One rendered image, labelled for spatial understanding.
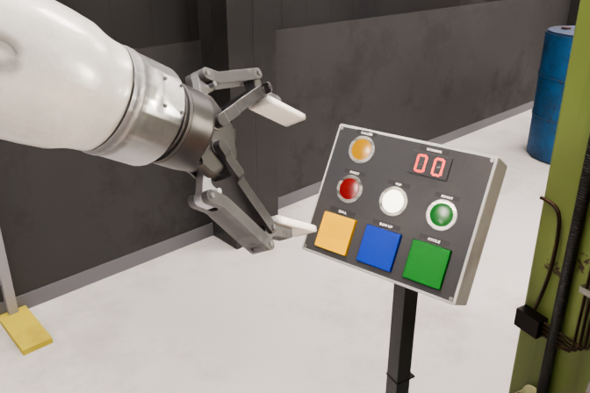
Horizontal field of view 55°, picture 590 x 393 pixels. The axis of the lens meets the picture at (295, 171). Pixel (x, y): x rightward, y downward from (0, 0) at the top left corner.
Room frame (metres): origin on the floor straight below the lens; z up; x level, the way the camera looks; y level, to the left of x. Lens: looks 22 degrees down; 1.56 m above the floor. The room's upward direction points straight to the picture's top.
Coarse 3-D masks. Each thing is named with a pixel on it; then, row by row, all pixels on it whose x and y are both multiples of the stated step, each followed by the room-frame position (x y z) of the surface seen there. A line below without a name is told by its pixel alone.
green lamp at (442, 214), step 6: (438, 204) 0.96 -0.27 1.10; (444, 204) 0.95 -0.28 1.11; (432, 210) 0.96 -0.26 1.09; (438, 210) 0.95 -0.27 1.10; (444, 210) 0.94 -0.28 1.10; (450, 210) 0.94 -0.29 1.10; (432, 216) 0.95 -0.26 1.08; (438, 216) 0.94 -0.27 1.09; (444, 216) 0.94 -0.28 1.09; (450, 216) 0.93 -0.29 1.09; (432, 222) 0.94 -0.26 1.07; (438, 222) 0.94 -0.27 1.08; (444, 222) 0.93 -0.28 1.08
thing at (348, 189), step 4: (344, 180) 1.08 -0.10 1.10; (348, 180) 1.07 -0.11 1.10; (352, 180) 1.07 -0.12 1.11; (344, 184) 1.07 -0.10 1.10; (348, 184) 1.07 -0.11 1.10; (352, 184) 1.06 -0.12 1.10; (356, 184) 1.06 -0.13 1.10; (340, 188) 1.07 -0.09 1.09; (344, 188) 1.07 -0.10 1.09; (348, 188) 1.06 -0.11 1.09; (352, 188) 1.06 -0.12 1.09; (356, 188) 1.06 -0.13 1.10; (340, 192) 1.07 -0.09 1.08; (344, 192) 1.06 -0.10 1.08; (348, 192) 1.06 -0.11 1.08; (352, 192) 1.05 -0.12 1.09; (356, 192) 1.05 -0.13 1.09; (344, 196) 1.06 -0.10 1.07; (348, 196) 1.05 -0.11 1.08; (352, 196) 1.05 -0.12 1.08
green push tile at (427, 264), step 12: (420, 240) 0.93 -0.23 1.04; (420, 252) 0.92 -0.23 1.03; (432, 252) 0.91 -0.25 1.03; (444, 252) 0.90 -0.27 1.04; (408, 264) 0.92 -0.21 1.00; (420, 264) 0.91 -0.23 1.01; (432, 264) 0.90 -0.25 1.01; (444, 264) 0.89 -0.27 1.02; (408, 276) 0.90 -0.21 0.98; (420, 276) 0.89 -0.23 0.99; (432, 276) 0.88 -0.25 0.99; (444, 276) 0.88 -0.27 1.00
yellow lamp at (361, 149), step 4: (356, 140) 1.11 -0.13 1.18; (360, 140) 1.11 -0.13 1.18; (364, 140) 1.10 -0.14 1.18; (356, 144) 1.11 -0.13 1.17; (360, 144) 1.10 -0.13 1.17; (364, 144) 1.10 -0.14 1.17; (368, 144) 1.10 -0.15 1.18; (352, 148) 1.11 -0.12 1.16; (356, 148) 1.10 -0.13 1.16; (360, 148) 1.10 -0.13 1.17; (364, 148) 1.09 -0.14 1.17; (368, 148) 1.09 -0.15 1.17; (352, 152) 1.10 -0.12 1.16; (356, 152) 1.10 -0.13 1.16; (360, 152) 1.09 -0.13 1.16; (364, 152) 1.09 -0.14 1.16; (368, 152) 1.09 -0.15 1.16; (356, 156) 1.09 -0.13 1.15; (360, 156) 1.09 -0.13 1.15; (364, 156) 1.08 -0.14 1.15
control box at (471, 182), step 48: (336, 144) 1.14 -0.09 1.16; (384, 144) 1.08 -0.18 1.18; (432, 144) 1.03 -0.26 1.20; (336, 192) 1.08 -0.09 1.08; (384, 192) 1.02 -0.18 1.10; (432, 192) 0.98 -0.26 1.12; (480, 192) 0.94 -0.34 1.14; (432, 240) 0.93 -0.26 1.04; (480, 240) 0.92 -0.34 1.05; (432, 288) 0.88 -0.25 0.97
